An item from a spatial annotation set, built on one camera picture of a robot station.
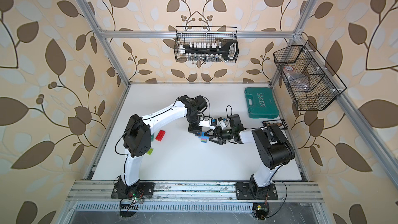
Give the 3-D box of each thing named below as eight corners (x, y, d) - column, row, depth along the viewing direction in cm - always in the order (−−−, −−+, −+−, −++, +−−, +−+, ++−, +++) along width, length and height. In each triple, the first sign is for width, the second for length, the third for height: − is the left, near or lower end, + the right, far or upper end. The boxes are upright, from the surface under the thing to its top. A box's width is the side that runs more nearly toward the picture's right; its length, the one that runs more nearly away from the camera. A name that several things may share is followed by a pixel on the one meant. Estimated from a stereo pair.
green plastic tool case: (249, 118, 102) (251, 114, 98) (243, 91, 117) (245, 87, 114) (279, 118, 102) (282, 114, 98) (269, 91, 117) (272, 87, 114)
